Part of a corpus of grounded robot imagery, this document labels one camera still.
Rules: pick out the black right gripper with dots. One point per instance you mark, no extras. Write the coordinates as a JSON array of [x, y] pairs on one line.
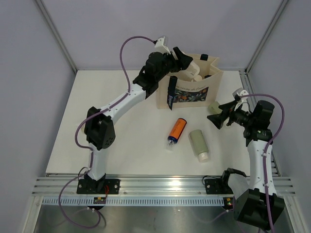
[[218, 119]]

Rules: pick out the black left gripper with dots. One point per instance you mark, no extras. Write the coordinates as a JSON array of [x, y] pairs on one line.
[[182, 59]]

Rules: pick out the small sage green bottle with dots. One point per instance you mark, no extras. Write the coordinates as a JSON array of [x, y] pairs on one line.
[[213, 108]]

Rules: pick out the cream bottle with round cap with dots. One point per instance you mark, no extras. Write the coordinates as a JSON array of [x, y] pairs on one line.
[[192, 70]]

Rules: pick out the white cream bottle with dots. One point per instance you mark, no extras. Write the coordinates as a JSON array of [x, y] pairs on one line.
[[197, 78]]

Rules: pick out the sage green bottle white cap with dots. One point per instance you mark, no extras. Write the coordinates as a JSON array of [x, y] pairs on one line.
[[199, 145]]

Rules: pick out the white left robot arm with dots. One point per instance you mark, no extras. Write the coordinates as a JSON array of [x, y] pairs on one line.
[[99, 125]]

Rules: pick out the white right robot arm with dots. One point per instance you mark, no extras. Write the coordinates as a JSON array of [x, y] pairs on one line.
[[256, 201]]

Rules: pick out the beige canvas tote bag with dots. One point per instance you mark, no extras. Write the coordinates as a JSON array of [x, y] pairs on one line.
[[176, 90]]

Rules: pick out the orange blue spray bottle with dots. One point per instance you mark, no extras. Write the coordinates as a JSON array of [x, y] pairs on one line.
[[175, 133]]

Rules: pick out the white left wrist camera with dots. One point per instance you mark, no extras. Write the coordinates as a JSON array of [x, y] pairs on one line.
[[161, 45]]

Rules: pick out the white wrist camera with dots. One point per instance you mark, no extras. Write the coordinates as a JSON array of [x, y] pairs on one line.
[[161, 45], [240, 95]]

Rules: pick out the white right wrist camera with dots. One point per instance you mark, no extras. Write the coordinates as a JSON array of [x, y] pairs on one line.
[[240, 95]]

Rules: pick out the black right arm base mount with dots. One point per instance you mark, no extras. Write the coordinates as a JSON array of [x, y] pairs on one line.
[[215, 185]]

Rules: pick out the right aluminium frame post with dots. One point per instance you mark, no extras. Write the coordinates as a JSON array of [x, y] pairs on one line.
[[271, 26]]

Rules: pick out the aluminium frame post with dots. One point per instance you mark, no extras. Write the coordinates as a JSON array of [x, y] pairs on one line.
[[55, 33], [271, 26]]

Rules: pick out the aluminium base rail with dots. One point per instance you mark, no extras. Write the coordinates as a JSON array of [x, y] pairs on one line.
[[139, 186]]

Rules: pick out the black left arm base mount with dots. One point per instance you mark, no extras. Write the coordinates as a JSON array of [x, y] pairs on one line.
[[107, 187]]

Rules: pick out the left aluminium frame post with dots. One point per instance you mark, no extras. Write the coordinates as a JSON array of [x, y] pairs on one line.
[[55, 33]]

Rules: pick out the slotted white cable duct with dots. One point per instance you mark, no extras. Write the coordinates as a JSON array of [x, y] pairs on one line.
[[134, 201]]

